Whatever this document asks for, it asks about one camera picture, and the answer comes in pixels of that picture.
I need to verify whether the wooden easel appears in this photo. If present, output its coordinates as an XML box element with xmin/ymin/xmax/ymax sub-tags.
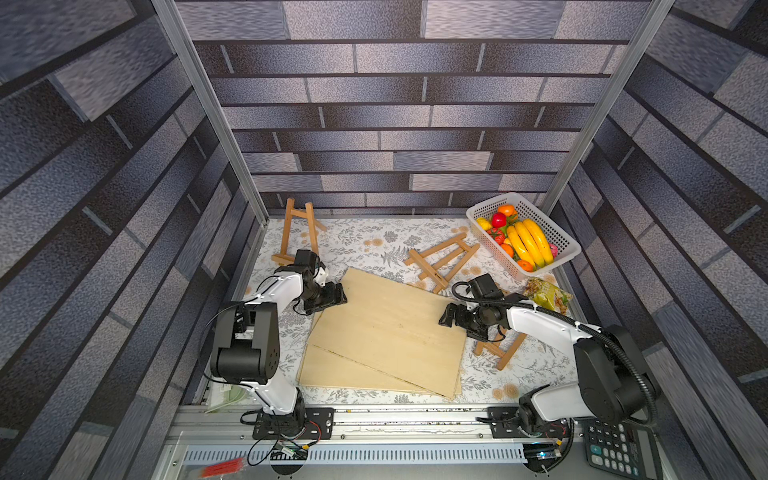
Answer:
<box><xmin>271</xmin><ymin>197</ymin><xmax>329</xmax><ymax>268</ymax></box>
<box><xmin>404</xmin><ymin>232</ymin><xmax>479</xmax><ymax>294</ymax></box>
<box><xmin>473</xmin><ymin>326</ymin><xmax>527</xmax><ymax>371</ymax></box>

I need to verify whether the plywood board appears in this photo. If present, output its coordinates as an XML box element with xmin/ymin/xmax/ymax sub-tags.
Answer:
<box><xmin>307</xmin><ymin>268</ymin><xmax>466</xmax><ymax>400</ymax></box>
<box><xmin>297</xmin><ymin>343</ymin><xmax>435</xmax><ymax>395</ymax></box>

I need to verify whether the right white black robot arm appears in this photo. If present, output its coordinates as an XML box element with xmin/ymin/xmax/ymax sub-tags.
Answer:
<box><xmin>439</xmin><ymin>274</ymin><xmax>661</xmax><ymax>436</ymax></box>

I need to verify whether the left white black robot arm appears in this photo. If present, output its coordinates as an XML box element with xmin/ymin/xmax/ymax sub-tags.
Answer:
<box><xmin>209</xmin><ymin>249</ymin><xmax>347</xmax><ymax>438</ymax></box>

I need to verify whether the floral table mat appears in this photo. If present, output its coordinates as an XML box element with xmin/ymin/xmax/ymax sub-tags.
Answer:
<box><xmin>245</xmin><ymin>217</ymin><xmax>576</xmax><ymax>405</ymax></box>

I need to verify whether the green snack bag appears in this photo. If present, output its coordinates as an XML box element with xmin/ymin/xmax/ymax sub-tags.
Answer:
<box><xmin>523</xmin><ymin>277</ymin><xmax>573</xmax><ymax>315</ymax></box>

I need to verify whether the orange fruit bottom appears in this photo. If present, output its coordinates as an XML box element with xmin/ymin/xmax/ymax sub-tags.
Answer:
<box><xmin>516</xmin><ymin>259</ymin><xmax>535</xmax><ymax>272</ymax></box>

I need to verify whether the orange fruit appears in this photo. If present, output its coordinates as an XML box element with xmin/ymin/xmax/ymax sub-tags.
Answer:
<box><xmin>497</xmin><ymin>204</ymin><xmax>518</xmax><ymax>217</ymax></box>
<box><xmin>516</xmin><ymin>259</ymin><xmax>535</xmax><ymax>272</ymax></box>

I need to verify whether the white plastic basket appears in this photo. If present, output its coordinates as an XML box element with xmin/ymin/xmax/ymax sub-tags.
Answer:
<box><xmin>466</xmin><ymin>192</ymin><xmax>581</xmax><ymax>281</ymax></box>

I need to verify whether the yellow banana bunch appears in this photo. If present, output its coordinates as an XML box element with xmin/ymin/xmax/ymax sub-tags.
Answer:
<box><xmin>507</xmin><ymin>219</ymin><xmax>555</xmax><ymax>272</ymax></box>

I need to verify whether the yellow lemon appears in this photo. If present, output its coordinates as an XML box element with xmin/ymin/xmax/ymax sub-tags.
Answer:
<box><xmin>476</xmin><ymin>218</ymin><xmax>493</xmax><ymax>231</ymax></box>

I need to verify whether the red apple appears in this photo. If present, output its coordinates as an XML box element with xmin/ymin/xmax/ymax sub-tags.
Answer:
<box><xmin>491</xmin><ymin>212</ymin><xmax>508</xmax><ymax>229</ymax></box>

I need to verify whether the orange fruit top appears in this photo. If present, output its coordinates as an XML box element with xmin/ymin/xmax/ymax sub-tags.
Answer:
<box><xmin>497</xmin><ymin>204</ymin><xmax>518</xmax><ymax>217</ymax></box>

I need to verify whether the green items plastic bag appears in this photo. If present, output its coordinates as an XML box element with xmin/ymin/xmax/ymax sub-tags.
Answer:
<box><xmin>205</xmin><ymin>383</ymin><xmax>249</xmax><ymax>414</ymax></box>

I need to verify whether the black calculator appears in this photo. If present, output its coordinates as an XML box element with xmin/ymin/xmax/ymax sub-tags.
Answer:
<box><xmin>583</xmin><ymin>419</ymin><xmax>664</xmax><ymax>479</ymax></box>

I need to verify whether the aluminium rail base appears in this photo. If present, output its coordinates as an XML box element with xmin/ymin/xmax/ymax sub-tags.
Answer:
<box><xmin>152</xmin><ymin>401</ymin><xmax>679</xmax><ymax>480</ymax></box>

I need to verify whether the red tool handle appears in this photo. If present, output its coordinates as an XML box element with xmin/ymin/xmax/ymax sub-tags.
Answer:
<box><xmin>199</xmin><ymin>457</ymin><xmax>246</xmax><ymax>479</ymax></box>

